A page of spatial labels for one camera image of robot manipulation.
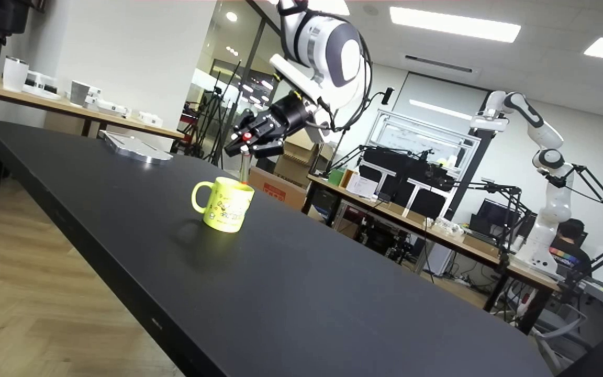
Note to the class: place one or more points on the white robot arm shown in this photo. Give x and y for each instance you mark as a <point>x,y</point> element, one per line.
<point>326,65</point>

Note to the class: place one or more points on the aluminium mounting plate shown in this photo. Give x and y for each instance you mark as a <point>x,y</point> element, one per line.
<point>133,148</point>

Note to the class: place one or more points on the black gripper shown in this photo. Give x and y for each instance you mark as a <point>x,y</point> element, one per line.
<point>264,132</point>

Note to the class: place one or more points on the white metal frame rack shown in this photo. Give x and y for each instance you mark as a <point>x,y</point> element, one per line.
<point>411,156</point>

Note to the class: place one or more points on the red-capped marker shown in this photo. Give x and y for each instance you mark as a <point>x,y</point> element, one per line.
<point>243,169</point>

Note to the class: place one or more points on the cardboard box with red label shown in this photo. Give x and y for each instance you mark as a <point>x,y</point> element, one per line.
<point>277,187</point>

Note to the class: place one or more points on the yellow-green ceramic mug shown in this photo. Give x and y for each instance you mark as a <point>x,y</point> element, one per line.
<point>227,205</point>

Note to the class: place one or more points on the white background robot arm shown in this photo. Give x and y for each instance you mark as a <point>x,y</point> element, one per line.
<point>546,159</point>

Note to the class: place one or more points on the wooden side table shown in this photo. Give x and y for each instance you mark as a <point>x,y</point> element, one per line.
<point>64,108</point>

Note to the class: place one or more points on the wooden work desk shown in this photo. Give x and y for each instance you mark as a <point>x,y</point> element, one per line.
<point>543,287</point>

